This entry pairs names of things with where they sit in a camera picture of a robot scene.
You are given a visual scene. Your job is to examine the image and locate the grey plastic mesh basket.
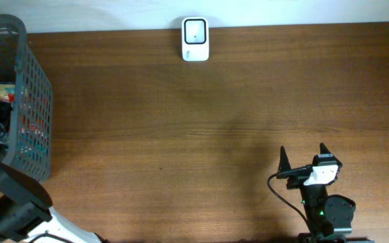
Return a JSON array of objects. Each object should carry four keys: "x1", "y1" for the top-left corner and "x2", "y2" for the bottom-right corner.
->
[{"x1": 0, "y1": 14, "x2": 53, "y2": 182}]

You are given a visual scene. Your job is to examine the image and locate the black right camera cable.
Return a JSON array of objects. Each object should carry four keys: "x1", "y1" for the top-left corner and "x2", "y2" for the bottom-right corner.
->
[{"x1": 266, "y1": 172, "x2": 317, "y2": 237}]

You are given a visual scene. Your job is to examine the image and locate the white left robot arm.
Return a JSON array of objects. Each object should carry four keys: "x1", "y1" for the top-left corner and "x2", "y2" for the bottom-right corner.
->
[{"x1": 0, "y1": 162, "x2": 109, "y2": 243}]

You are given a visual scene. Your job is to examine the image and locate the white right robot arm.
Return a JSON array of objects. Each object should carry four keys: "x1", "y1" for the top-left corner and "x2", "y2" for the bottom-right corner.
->
[{"x1": 273, "y1": 143, "x2": 371, "y2": 242}]

